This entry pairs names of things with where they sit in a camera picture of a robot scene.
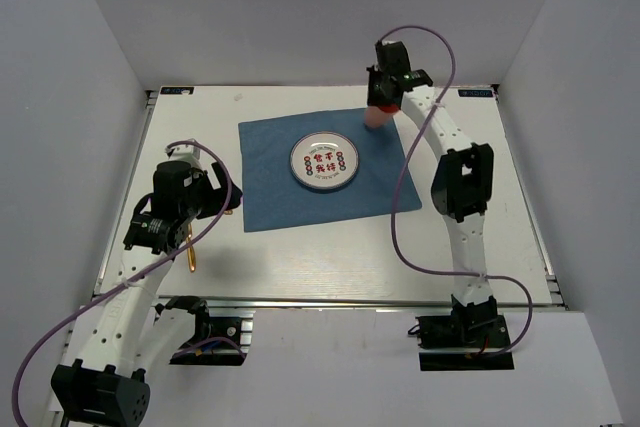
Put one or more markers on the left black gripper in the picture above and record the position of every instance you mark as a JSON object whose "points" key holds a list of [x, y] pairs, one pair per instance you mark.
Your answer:
{"points": [[201, 178]]}

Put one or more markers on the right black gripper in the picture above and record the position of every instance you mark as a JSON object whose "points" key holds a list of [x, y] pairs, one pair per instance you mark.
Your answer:
{"points": [[374, 98]]}

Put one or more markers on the red cup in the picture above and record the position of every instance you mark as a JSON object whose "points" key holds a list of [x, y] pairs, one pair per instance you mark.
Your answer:
{"points": [[378, 116]]}

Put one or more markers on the blue cloth napkin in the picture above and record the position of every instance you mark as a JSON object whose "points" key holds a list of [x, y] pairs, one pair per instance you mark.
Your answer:
{"points": [[274, 199]]}

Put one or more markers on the gold knife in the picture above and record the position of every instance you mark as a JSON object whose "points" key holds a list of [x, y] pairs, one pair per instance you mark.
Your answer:
{"points": [[191, 255]]}

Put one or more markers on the round plate with red characters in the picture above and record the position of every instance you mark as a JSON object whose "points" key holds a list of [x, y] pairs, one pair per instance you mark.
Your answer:
{"points": [[324, 161]]}

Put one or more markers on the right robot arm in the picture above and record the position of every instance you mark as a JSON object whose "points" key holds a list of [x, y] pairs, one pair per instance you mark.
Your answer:
{"points": [[463, 181]]}

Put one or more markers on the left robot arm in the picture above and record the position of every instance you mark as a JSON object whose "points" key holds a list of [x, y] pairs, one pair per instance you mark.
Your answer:
{"points": [[108, 382]]}

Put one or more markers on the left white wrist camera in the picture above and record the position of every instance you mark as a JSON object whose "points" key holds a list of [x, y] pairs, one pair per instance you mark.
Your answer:
{"points": [[184, 152]]}

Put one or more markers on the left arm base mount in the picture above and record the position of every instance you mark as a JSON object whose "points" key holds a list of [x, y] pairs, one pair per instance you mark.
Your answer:
{"points": [[228, 342]]}

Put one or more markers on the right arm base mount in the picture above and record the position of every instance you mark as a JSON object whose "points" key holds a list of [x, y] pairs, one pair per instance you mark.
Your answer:
{"points": [[442, 347]]}

